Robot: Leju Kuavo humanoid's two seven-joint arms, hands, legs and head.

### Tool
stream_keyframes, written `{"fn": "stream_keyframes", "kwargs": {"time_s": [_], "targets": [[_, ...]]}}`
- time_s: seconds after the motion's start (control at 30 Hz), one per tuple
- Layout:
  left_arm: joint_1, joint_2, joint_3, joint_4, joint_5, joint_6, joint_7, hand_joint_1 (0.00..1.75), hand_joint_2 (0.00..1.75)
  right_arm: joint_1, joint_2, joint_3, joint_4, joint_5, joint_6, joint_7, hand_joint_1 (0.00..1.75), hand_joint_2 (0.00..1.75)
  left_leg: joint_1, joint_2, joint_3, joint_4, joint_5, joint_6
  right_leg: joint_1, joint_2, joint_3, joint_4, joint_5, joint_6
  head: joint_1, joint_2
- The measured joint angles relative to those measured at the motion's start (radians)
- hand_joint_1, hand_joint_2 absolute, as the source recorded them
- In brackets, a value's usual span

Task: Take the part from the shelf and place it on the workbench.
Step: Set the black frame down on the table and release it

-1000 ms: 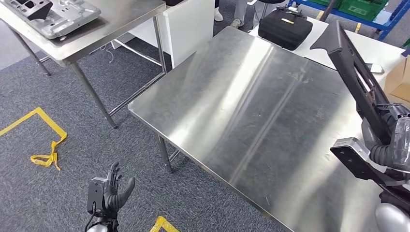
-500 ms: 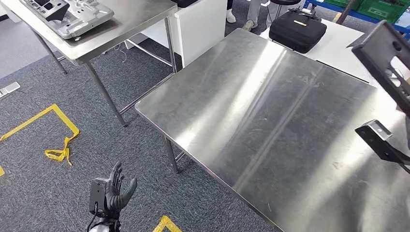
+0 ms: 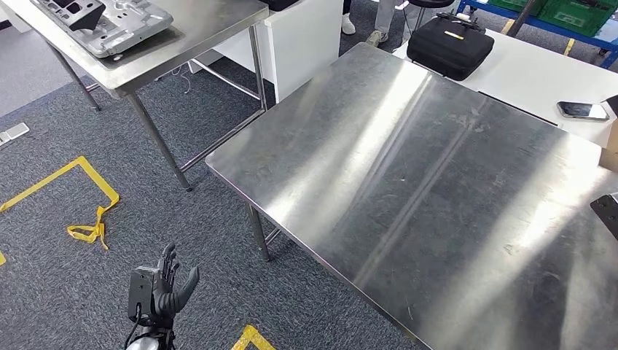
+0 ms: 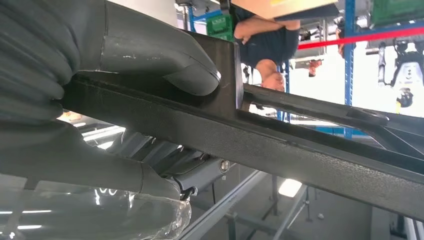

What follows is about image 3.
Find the black stool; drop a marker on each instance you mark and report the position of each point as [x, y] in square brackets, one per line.
[427, 3]

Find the white desk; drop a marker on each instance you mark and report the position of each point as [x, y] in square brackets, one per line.
[531, 77]

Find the dark metal pole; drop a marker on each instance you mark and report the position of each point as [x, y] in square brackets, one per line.
[521, 17]

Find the black moulded part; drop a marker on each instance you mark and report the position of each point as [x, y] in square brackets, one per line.
[84, 17]

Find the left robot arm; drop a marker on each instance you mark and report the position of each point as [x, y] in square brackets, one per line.
[166, 306]

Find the black carrying case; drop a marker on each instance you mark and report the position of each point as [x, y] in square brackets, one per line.
[449, 46]

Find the green plastic crate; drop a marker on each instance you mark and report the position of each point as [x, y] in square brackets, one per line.
[512, 4]
[577, 14]

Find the blue low rack frame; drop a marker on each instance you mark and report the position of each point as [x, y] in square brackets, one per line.
[555, 26]

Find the person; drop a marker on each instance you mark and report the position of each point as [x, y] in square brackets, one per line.
[386, 14]
[347, 24]

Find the black smartphone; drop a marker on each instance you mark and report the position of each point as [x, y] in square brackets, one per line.
[581, 111]

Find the black plastic bracket panel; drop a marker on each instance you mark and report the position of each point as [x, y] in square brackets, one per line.
[606, 215]

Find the stainless steel table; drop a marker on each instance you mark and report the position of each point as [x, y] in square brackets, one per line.
[203, 24]
[410, 193]

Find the white floor socket plate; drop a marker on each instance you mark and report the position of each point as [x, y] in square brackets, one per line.
[17, 131]

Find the yellow tape square peeling loose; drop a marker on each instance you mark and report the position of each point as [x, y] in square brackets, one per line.
[91, 181]

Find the yellow floor tape square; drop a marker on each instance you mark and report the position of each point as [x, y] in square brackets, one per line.
[251, 338]

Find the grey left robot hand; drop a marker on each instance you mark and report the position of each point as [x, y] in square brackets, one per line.
[169, 275]

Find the grey metal tray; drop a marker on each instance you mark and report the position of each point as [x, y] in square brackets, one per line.
[130, 24]

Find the white cabinet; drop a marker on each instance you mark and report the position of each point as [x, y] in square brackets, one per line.
[304, 43]

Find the cardboard box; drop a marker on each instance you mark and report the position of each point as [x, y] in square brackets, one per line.
[611, 154]

